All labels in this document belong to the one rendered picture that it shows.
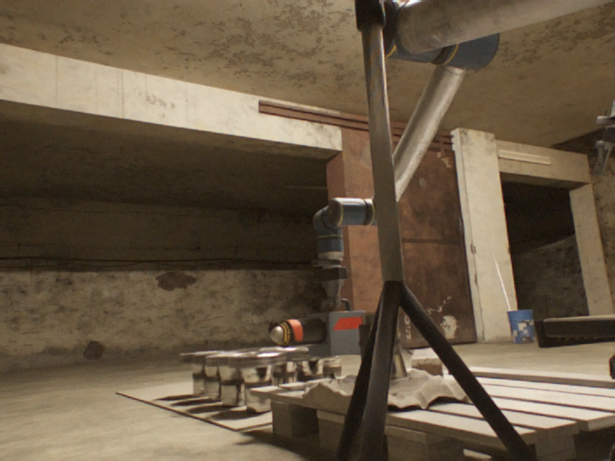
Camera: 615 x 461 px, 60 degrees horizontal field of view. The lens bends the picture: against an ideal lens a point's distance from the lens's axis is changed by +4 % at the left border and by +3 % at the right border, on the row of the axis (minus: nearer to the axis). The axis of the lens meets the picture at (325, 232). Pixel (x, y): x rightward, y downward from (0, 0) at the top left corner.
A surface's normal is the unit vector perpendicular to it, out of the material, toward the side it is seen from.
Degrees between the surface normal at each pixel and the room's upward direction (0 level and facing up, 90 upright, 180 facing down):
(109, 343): 90
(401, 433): 90
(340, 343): 90
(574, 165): 90
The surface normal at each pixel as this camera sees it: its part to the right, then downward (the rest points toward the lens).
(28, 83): 0.51, -0.18
